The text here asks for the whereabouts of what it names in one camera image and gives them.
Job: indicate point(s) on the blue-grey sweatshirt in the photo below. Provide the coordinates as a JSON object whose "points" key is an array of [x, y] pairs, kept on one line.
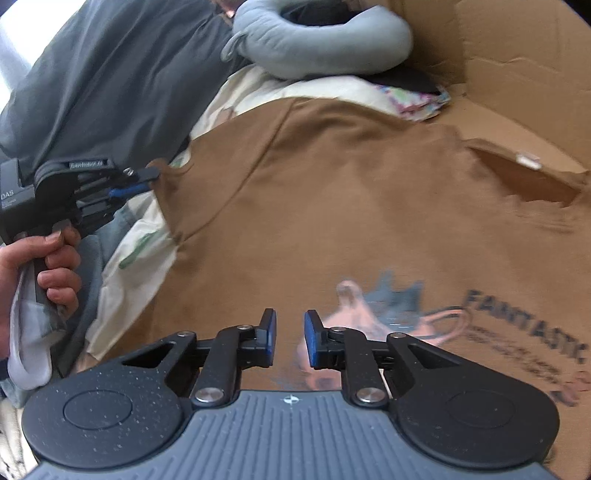
{"points": [[94, 277]]}

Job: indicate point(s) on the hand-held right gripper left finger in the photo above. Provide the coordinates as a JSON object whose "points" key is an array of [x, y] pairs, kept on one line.
{"points": [[272, 337]]}

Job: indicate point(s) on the grey neck pillow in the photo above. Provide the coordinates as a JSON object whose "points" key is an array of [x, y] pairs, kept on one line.
{"points": [[323, 50]]}

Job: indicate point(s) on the person's left hand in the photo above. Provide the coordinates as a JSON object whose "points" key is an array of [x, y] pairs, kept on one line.
{"points": [[60, 281]]}

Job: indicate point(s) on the bear print bed sheet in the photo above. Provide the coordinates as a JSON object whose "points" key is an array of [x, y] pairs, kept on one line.
{"points": [[134, 286]]}

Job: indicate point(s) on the black cloth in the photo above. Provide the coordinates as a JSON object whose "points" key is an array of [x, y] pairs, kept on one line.
{"points": [[411, 81]]}

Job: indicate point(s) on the person's left forearm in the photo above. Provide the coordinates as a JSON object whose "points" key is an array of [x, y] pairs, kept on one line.
{"points": [[27, 364]]}

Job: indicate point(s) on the dark grey garment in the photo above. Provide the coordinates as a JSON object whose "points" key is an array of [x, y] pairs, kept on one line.
{"points": [[115, 83]]}

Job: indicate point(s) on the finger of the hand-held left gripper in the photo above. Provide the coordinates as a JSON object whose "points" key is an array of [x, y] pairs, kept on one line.
{"points": [[141, 174], [131, 190]]}

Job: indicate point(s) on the brown printed t-shirt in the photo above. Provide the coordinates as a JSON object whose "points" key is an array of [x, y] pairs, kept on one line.
{"points": [[346, 194]]}

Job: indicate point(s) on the floral patterned cloth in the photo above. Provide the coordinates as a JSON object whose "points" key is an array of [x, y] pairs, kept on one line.
{"points": [[415, 104]]}

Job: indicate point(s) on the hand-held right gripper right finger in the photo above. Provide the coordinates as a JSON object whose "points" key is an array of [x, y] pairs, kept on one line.
{"points": [[310, 339]]}

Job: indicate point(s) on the flattened cardboard box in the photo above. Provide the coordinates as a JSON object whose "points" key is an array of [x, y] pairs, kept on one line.
{"points": [[508, 69]]}

